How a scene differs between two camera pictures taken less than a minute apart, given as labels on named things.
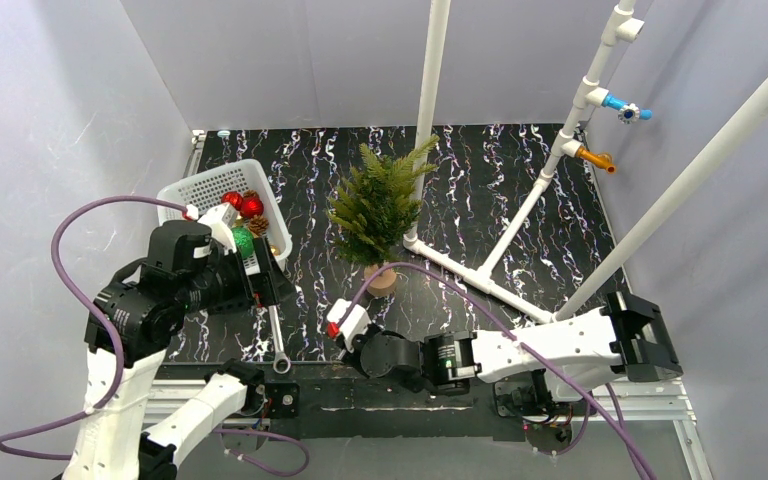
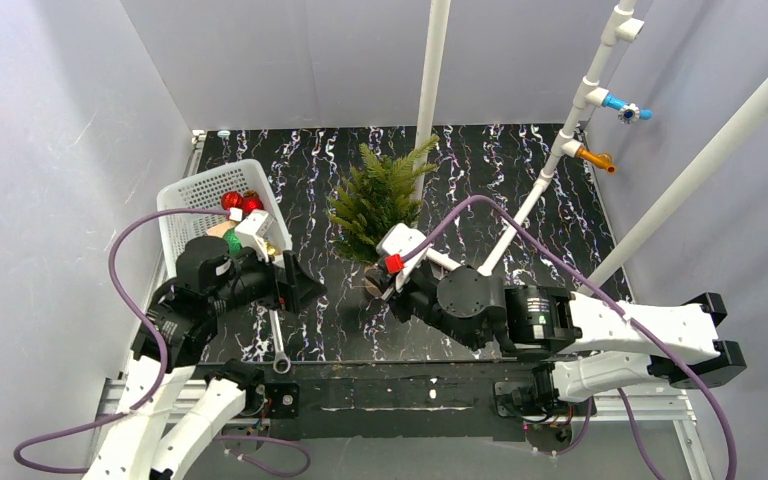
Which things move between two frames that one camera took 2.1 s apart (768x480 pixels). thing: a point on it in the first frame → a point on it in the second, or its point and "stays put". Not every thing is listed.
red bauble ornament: (233, 197) stays put
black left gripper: (268, 279) stays put
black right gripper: (355, 347) → (388, 291)
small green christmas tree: (375, 204) stays put
